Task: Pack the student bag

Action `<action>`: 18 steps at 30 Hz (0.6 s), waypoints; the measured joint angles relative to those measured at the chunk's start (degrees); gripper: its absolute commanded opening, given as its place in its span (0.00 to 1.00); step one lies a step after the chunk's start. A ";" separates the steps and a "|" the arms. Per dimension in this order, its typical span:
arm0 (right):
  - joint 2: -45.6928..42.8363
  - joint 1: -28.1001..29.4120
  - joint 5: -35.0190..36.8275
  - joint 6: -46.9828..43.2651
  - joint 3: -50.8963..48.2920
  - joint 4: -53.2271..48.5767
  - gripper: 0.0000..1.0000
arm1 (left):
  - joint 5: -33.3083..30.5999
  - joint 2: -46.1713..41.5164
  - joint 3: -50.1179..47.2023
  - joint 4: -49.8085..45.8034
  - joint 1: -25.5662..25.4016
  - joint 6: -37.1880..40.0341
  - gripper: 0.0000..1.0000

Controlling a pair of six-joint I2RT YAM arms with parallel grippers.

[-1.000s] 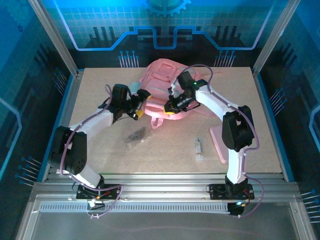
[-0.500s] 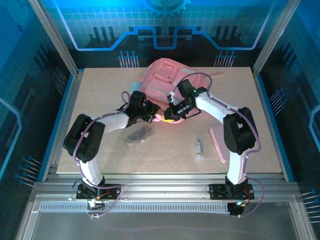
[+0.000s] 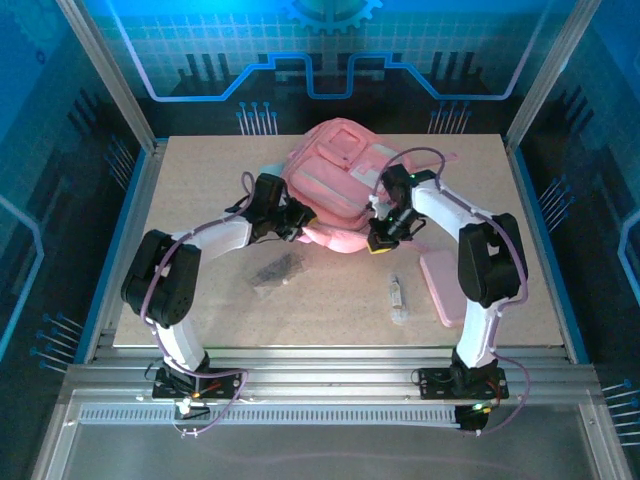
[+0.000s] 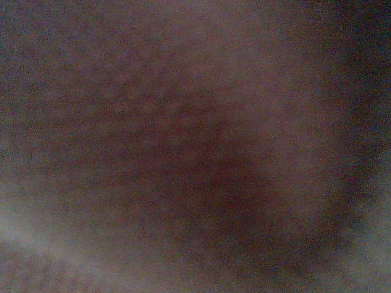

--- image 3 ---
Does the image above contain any pink student backpack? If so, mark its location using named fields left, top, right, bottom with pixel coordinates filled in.
left=278, top=117, right=459, bottom=254

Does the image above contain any clear bag of black pens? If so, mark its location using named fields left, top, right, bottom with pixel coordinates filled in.
left=249, top=252, right=306, bottom=297

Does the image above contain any small glue stick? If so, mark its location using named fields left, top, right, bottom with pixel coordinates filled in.
left=388, top=273, right=410, bottom=327

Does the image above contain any pink pencil case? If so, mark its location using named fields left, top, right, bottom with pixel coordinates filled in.
left=418, top=249, right=469, bottom=329

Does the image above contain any small controller board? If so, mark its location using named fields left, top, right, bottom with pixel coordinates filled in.
left=172, top=397, right=212, bottom=422
left=454, top=402, right=494, bottom=435

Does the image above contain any grey metal lower tray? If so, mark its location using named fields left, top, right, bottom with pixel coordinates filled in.
left=29, top=389, right=634, bottom=480

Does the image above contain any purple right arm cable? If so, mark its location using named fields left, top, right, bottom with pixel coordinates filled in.
left=369, top=147, right=531, bottom=436

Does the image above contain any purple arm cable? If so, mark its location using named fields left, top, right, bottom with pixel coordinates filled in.
left=369, top=147, right=531, bottom=436
left=139, top=172, right=256, bottom=439

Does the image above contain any aluminium table side rail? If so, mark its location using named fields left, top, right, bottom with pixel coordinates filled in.
left=502, top=134, right=576, bottom=361
left=84, top=139, right=169, bottom=361

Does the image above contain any aluminium front rail beam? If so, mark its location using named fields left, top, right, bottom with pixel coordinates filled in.
left=64, top=344, right=604, bottom=401

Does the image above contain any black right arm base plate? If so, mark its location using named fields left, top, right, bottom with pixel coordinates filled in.
left=417, top=367, right=509, bottom=401

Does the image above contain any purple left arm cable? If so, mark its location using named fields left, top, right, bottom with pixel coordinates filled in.
left=139, top=172, right=256, bottom=439

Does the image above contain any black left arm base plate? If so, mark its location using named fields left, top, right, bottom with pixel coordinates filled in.
left=152, top=367, right=241, bottom=401

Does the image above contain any slotted grey cable duct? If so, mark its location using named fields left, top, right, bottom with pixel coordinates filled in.
left=78, top=405, right=464, bottom=427

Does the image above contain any aluminium frame post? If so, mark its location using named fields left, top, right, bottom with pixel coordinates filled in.
left=504, top=0, right=604, bottom=151
left=54, top=0, right=159, bottom=151

